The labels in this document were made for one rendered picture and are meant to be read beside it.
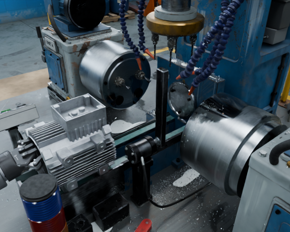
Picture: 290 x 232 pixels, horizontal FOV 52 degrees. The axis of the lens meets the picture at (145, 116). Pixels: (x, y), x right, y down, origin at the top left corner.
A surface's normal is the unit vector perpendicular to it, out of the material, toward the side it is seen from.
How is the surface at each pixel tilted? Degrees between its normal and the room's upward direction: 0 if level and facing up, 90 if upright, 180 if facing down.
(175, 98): 90
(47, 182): 0
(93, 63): 51
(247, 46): 90
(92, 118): 90
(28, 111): 64
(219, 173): 88
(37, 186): 0
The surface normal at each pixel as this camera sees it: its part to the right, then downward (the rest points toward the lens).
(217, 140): -0.63, -0.22
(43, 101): 0.00, -0.84
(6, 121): 0.56, 0.01
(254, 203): -0.78, 0.33
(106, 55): -0.36, -0.58
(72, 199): 0.62, 0.43
